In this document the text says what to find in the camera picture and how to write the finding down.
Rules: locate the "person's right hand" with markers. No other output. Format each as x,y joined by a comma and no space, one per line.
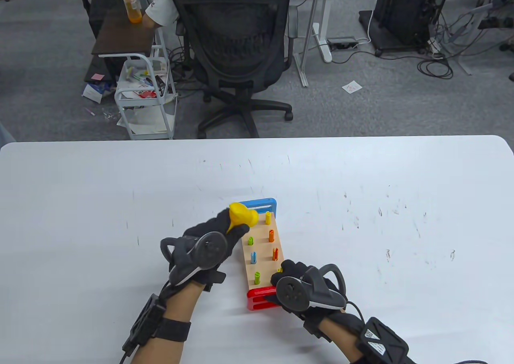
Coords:
291,267

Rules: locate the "person's left hand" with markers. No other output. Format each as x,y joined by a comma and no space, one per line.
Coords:
213,223

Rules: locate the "wooden rainbow hammer bench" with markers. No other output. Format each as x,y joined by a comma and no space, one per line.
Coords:
263,255

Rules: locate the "yellow toy hammer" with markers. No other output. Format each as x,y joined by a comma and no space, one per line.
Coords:
243,215

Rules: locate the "person's left forearm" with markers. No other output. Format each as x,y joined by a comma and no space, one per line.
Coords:
176,304

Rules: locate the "person's right forearm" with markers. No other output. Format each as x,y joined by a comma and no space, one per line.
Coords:
341,334

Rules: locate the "black hand controller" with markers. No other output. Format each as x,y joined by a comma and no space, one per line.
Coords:
291,291
207,251

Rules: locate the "red packet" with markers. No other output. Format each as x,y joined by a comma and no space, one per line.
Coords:
146,94

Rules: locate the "purple pen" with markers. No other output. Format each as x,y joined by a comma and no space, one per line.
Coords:
89,111

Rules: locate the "blue white box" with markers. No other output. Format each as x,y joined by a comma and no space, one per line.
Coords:
94,93

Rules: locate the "black mesh office chair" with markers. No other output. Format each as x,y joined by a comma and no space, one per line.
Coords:
237,39

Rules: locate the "white rolling cart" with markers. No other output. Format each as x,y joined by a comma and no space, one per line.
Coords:
132,55

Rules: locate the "white paper note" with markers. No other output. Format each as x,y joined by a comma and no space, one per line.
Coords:
352,87

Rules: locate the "brown side table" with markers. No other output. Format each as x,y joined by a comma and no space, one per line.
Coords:
124,35

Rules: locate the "white desk leg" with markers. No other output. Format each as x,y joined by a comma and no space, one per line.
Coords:
323,43

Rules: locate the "grey power strip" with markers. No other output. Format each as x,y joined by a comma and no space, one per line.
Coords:
341,43

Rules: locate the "orange drink bottle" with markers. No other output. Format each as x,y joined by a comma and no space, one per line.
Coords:
132,7

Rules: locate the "white power strip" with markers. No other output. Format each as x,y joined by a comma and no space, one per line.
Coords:
435,47

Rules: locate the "black equipment cabinet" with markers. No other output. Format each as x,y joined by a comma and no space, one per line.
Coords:
401,11

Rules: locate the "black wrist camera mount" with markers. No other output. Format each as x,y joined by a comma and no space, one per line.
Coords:
381,342
144,320

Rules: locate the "grey metal frame bar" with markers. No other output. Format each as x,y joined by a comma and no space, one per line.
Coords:
302,69

